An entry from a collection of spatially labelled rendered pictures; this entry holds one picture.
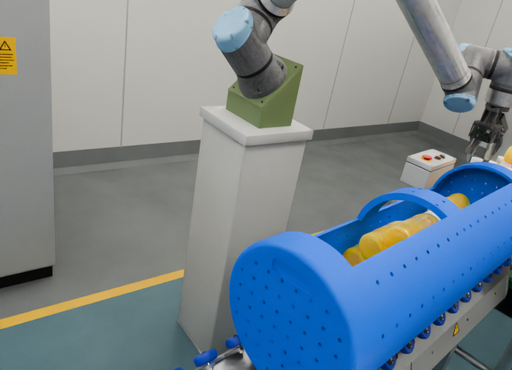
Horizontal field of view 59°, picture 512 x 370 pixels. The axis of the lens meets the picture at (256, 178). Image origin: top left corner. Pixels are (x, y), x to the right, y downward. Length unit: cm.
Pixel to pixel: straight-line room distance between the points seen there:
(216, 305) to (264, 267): 119
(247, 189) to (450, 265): 91
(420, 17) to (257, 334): 88
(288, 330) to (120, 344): 153
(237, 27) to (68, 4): 202
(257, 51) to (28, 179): 122
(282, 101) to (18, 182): 124
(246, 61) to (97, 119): 223
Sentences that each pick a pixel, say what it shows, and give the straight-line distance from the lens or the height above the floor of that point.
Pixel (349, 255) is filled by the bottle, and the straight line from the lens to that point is 109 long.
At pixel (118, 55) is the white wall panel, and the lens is 355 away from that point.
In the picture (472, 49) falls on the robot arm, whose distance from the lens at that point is 158.
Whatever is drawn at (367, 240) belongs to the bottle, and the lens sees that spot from 105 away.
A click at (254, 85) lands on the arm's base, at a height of 124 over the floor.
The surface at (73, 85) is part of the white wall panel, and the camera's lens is 351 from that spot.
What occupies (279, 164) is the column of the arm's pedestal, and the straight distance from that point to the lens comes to 170.
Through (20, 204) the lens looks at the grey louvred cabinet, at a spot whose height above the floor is 48.
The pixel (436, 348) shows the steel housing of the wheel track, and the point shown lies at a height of 88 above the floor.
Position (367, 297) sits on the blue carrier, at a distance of 73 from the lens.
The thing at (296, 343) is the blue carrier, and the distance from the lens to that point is 78.
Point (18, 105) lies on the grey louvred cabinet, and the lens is 212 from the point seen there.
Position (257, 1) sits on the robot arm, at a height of 152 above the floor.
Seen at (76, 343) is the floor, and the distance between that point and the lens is 225.
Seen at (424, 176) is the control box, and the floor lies 105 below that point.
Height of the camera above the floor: 161
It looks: 25 degrees down
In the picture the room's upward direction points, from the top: 11 degrees clockwise
